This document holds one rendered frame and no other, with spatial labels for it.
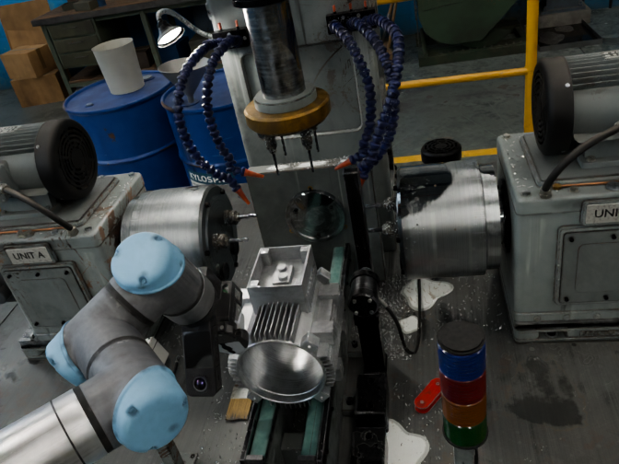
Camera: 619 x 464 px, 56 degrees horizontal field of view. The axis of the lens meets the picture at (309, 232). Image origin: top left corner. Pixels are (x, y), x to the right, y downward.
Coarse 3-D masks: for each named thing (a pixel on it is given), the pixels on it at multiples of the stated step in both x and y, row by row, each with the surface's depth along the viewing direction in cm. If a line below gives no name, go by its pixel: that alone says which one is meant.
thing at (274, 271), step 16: (272, 256) 112; (288, 256) 111; (304, 256) 109; (256, 272) 107; (272, 272) 110; (288, 272) 107; (304, 272) 103; (256, 288) 102; (272, 288) 101; (288, 288) 101; (304, 288) 102; (256, 304) 104; (304, 304) 102
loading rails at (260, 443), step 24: (336, 264) 141; (336, 384) 114; (264, 408) 108; (288, 408) 117; (312, 408) 106; (336, 408) 112; (264, 432) 104; (288, 432) 115; (312, 432) 102; (336, 432) 110; (240, 456) 99; (264, 456) 99; (288, 456) 109; (312, 456) 96; (336, 456) 108
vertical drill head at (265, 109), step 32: (288, 0) 109; (256, 32) 110; (288, 32) 110; (256, 64) 115; (288, 64) 113; (256, 96) 120; (288, 96) 116; (320, 96) 120; (256, 128) 117; (288, 128) 114
